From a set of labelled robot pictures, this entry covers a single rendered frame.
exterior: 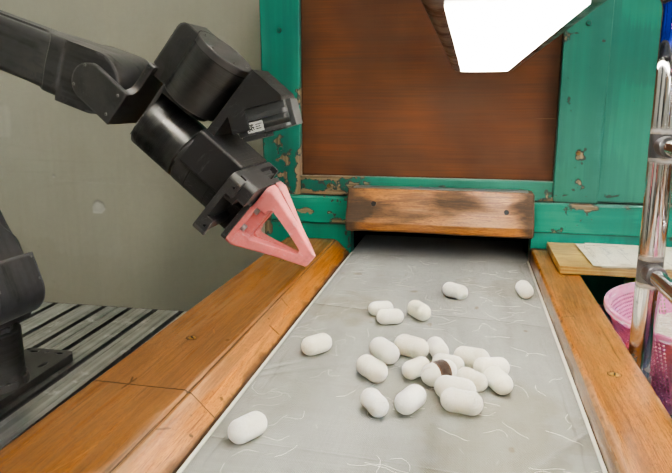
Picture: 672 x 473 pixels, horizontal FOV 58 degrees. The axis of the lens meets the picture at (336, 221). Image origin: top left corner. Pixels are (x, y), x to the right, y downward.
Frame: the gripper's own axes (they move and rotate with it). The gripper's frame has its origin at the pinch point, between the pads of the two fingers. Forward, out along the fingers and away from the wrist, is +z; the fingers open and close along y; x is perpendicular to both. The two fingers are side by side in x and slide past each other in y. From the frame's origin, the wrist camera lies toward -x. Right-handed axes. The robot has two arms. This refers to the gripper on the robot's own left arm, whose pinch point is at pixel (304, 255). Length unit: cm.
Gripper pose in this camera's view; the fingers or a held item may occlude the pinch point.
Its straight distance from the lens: 57.5
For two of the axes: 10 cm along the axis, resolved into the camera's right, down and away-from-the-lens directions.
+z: 7.5, 6.6, -0.4
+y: 2.1, -1.9, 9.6
